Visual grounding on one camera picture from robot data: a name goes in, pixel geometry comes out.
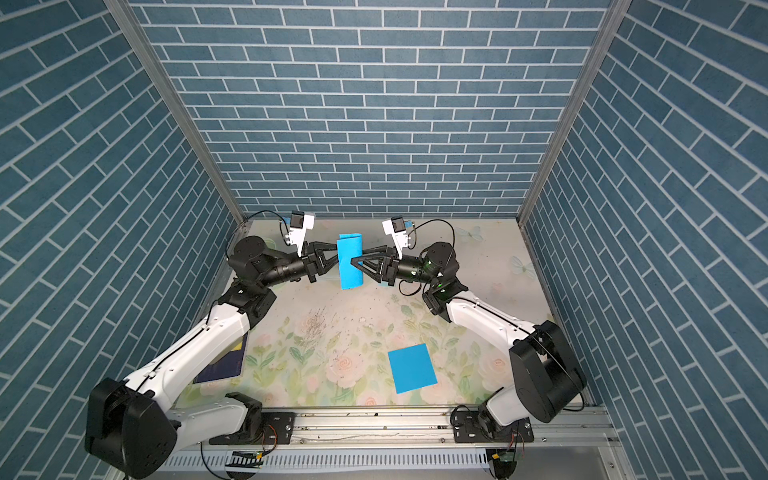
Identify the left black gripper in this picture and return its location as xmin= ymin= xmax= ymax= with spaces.
xmin=256 ymin=243 xmax=347 ymax=290

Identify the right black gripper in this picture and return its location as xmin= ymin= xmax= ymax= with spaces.
xmin=357 ymin=250 xmax=440 ymax=292

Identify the blue paper sheet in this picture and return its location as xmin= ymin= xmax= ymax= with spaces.
xmin=336 ymin=233 xmax=364 ymax=290
xmin=388 ymin=344 xmax=438 ymax=394

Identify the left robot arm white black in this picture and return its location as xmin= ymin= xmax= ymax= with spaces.
xmin=84 ymin=236 xmax=338 ymax=479

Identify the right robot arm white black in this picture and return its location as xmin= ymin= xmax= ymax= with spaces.
xmin=350 ymin=242 xmax=587 ymax=436

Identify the dark blue notebook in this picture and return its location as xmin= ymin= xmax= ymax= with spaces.
xmin=193 ymin=334 xmax=248 ymax=384

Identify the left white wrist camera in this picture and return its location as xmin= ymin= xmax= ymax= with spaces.
xmin=283 ymin=211 xmax=315 ymax=255

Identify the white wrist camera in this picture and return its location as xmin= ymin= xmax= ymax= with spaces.
xmin=382 ymin=216 xmax=413 ymax=259
xmin=283 ymin=211 xmax=315 ymax=255

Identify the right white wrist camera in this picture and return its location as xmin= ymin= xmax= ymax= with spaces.
xmin=382 ymin=216 xmax=413 ymax=259

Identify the left camera black cable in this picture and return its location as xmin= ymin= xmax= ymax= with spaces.
xmin=225 ymin=209 xmax=293 ymax=259

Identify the camera black cable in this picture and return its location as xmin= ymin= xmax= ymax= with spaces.
xmin=407 ymin=218 xmax=457 ymax=247
xmin=225 ymin=209 xmax=293 ymax=259

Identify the right camera black cable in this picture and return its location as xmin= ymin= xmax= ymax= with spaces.
xmin=407 ymin=218 xmax=457 ymax=247

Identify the aluminium mounting rail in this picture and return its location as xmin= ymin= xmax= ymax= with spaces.
xmin=161 ymin=406 xmax=619 ymax=450

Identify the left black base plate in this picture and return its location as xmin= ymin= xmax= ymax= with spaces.
xmin=208 ymin=410 xmax=296 ymax=446

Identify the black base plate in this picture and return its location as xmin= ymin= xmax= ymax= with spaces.
xmin=208 ymin=410 xmax=296 ymax=446
xmin=449 ymin=405 xmax=534 ymax=444

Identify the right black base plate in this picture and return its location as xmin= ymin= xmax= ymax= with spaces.
xmin=449 ymin=405 xmax=534 ymax=444

